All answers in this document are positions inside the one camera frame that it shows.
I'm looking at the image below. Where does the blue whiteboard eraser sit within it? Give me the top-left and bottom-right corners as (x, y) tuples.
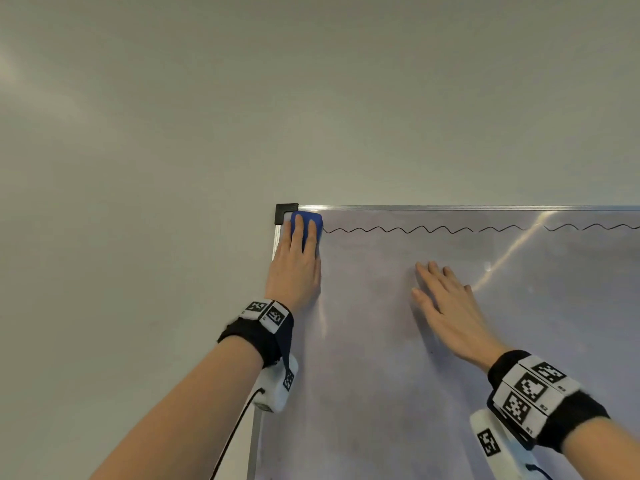
(291, 210), (325, 258)

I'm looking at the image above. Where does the person's left forearm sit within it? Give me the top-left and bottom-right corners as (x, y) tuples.
(89, 335), (265, 480)

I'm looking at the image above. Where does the white wrist camera unit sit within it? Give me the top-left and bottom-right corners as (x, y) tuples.
(469, 409), (543, 480)
(252, 353), (300, 415)

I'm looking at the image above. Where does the person's left hand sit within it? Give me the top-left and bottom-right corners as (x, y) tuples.
(263, 213), (323, 315)

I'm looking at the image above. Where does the white whiteboard with wavy lines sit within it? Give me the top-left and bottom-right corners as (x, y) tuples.
(245, 203), (640, 480)

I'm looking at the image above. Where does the person's right hand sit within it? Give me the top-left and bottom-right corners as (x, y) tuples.
(410, 261), (511, 373)

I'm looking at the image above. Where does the black wristband with marker tags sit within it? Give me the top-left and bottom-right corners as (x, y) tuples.
(486, 349), (612, 453)
(217, 298), (295, 369)

